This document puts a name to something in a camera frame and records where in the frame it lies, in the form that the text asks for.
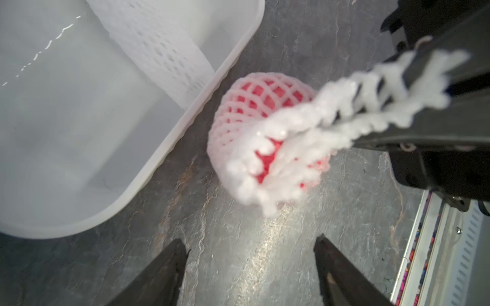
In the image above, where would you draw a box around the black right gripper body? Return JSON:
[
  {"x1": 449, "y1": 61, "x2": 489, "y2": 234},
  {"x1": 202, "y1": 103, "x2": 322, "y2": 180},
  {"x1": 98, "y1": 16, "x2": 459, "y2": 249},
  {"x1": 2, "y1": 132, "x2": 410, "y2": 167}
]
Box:
[{"x1": 379, "y1": 0, "x2": 490, "y2": 203}]

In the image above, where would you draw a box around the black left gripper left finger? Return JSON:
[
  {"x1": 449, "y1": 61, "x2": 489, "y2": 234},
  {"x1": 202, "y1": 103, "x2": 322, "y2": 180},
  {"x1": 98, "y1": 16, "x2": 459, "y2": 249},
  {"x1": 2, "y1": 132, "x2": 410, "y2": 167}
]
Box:
[{"x1": 108, "y1": 238, "x2": 189, "y2": 305}]

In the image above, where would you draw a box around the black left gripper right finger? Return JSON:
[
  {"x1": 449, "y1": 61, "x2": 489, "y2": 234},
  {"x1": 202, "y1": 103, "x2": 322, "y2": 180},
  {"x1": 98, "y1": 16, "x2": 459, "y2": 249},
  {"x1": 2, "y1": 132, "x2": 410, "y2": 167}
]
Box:
[{"x1": 313, "y1": 235, "x2": 392, "y2": 305}]

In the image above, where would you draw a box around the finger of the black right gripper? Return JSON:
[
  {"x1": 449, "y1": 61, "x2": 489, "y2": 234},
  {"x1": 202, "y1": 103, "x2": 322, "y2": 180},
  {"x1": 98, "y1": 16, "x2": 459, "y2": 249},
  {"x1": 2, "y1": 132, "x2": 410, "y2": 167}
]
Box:
[{"x1": 355, "y1": 3, "x2": 489, "y2": 151}]

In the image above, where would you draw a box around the white foam net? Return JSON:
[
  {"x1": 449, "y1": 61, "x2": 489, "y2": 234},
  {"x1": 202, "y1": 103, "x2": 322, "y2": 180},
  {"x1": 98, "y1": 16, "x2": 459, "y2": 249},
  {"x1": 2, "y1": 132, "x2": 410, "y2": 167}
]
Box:
[
  {"x1": 207, "y1": 50, "x2": 470, "y2": 218},
  {"x1": 88, "y1": 0, "x2": 214, "y2": 109}
]

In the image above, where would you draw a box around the white plastic tub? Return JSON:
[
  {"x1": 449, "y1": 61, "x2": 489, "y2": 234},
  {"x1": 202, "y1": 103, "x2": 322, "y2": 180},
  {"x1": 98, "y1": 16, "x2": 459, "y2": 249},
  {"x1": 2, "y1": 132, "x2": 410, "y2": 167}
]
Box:
[{"x1": 1, "y1": 1, "x2": 265, "y2": 239}]

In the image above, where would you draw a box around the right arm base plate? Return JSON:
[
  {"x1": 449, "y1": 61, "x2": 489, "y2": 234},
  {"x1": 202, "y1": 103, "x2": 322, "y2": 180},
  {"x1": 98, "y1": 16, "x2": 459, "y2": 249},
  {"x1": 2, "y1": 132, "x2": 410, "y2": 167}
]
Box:
[{"x1": 433, "y1": 189, "x2": 471, "y2": 212}]

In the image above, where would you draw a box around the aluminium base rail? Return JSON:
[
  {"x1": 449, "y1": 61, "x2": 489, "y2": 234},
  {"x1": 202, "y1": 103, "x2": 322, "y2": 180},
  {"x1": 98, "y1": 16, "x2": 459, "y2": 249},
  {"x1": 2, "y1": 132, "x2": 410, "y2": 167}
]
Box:
[{"x1": 390, "y1": 191, "x2": 489, "y2": 306}]

